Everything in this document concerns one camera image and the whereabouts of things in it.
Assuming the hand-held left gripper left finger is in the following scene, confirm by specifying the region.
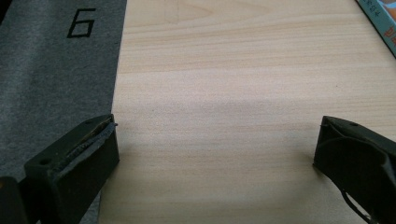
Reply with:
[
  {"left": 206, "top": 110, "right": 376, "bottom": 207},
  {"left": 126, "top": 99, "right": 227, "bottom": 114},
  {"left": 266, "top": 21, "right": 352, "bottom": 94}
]
[{"left": 19, "top": 113, "right": 120, "bottom": 224}]

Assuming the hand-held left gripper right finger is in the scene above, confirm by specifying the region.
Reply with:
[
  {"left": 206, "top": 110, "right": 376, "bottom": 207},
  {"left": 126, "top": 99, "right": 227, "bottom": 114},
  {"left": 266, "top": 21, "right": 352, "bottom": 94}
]
[{"left": 312, "top": 115, "right": 396, "bottom": 224}]

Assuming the grey felt mat with numeral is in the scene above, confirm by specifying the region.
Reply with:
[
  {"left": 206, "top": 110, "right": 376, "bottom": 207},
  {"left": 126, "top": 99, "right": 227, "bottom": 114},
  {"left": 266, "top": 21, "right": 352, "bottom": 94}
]
[{"left": 0, "top": 0, "right": 128, "bottom": 224}]

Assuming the blue printed box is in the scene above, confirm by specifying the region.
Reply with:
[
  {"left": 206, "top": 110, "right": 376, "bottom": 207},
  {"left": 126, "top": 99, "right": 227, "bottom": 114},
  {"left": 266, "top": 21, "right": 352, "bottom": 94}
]
[{"left": 355, "top": 0, "right": 396, "bottom": 59}]

